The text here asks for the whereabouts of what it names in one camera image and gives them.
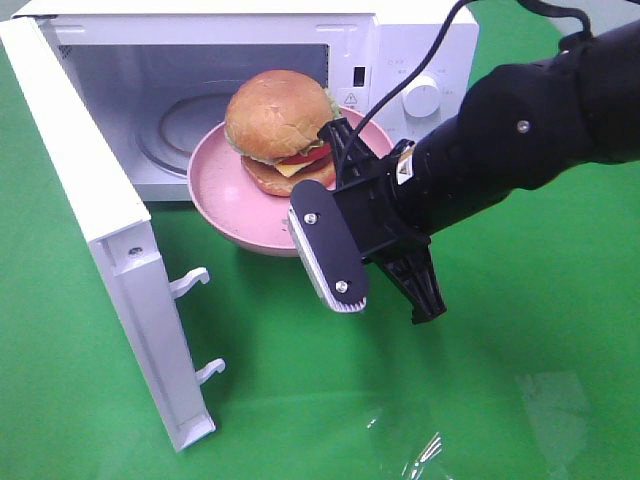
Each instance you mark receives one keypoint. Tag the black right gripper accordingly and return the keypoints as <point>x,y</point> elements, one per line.
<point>365,198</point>

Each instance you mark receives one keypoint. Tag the toy burger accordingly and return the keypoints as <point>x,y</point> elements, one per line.
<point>273,121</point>

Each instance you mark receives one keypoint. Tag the pink round plate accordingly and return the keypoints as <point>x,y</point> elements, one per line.
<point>231,202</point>

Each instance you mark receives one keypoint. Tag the white microwave door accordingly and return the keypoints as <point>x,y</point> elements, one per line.
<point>117,229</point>

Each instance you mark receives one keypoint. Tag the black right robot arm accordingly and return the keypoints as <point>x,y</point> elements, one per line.
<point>518,127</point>

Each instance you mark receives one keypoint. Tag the upper white microwave knob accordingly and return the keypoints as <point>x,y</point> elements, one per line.
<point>421,97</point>

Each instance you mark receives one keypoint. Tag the white microwave oven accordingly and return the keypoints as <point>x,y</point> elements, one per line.
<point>116,53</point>

